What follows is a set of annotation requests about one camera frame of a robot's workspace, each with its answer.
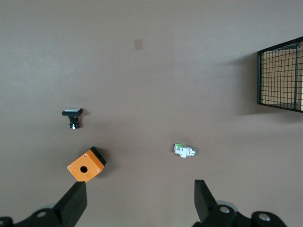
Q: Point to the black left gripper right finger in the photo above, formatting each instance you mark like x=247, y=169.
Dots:
x=206, y=205

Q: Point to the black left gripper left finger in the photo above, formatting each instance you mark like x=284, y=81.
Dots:
x=71, y=205

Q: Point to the green push button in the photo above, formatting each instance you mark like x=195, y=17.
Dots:
x=184, y=151

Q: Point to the black square push button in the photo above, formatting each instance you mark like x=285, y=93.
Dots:
x=73, y=112

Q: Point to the orange box with round hole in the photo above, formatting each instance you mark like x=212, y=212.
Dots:
x=82, y=162

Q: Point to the small square tape patch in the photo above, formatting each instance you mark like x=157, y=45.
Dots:
x=139, y=44

